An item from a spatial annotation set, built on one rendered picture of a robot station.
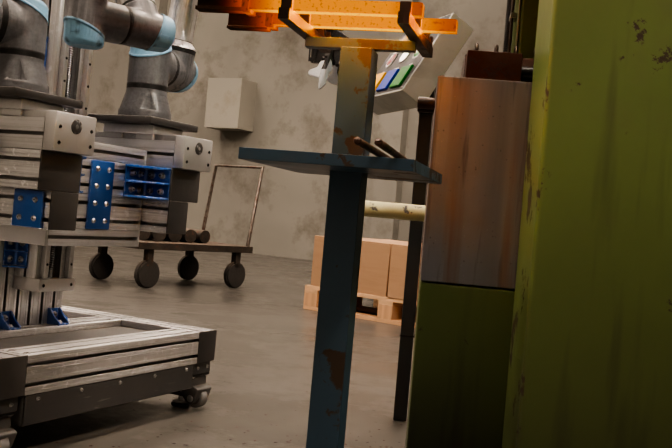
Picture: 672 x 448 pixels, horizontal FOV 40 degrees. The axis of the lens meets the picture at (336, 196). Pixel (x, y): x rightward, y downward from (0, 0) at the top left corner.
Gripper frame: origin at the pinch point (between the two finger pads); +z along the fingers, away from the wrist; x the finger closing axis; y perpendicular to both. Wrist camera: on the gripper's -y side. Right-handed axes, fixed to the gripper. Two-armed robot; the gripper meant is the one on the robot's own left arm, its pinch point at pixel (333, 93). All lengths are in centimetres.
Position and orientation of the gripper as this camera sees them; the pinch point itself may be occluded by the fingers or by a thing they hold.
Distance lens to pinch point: 264.8
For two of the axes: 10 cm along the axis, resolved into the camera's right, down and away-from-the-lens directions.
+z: -0.9, 10.0, -0.2
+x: -4.4, -0.6, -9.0
